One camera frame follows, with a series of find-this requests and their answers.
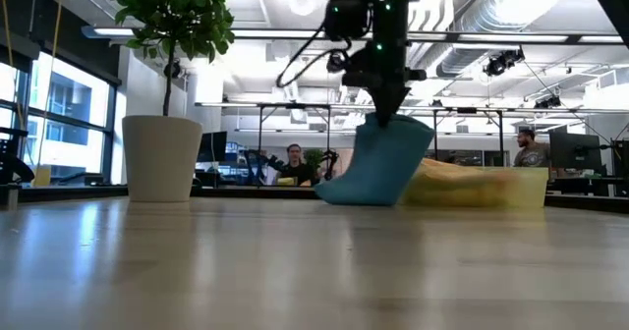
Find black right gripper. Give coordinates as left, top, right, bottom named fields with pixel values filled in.
left=341, top=37, right=429, bottom=127

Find blue microfiber towel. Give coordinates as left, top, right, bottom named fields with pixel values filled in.
left=314, top=112, right=436, bottom=207

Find orange microfiber towel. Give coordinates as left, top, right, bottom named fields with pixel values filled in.
left=407, top=157, right=517, bottom=207

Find small background plant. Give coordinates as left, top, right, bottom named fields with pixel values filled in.
left=303, top=147, right=325, bottom=172

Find person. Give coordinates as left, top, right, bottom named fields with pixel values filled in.
left=274, top=142, right=320, bottom=188
left=513, top=127, right=552, bottom=169

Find white round ceiling lamp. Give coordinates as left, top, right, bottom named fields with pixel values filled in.
left=288, top=0, right=316, bottom=17

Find yellow translucent plastic bin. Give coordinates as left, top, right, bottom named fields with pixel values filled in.
left=400, top=157, right=549, bottom=209

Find small black computer monitor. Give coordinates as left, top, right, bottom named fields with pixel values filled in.
left=197, top=131, right=228, bottom=163

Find large black computer monitor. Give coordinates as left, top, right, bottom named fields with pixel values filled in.
left=548, top=132, right=604, bottom=175

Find dark office desk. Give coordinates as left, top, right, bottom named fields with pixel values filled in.
left=544, top=170, right=629, bottom=198

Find white plant pot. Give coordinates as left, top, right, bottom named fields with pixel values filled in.
left=121, top=115, right=203, bottom=203

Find green leafy plant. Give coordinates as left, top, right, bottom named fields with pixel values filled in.
left=110, top=0, right=238, bottom=118

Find large window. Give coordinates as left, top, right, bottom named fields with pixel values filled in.
left=0, top=49, right=122, bottom=180

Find small yellow object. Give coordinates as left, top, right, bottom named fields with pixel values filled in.
left=29, top=165, right=53, bottom=189

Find black metal gantry frame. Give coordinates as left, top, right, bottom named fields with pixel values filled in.
left=257, top=103, right=331, bottom=189
left=430, top=106, right=506, bottom=168

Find round black ceiling camera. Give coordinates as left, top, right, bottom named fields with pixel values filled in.
left=325, top=52, right=345, bottom=75

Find black ceiling camera cluster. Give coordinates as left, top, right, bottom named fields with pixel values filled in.
left=483, top=47, right=526, bottom=78

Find silver ventilation duct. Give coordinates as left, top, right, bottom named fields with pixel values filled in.
left=434, top=0, right=574, bottom=80

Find black aluminium table frame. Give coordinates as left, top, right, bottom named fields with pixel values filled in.
left=0, top=185, right=629, bottom=214

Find yellow hanging cable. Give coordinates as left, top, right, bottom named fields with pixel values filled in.
left=0, top=0, right=25, bottom=130

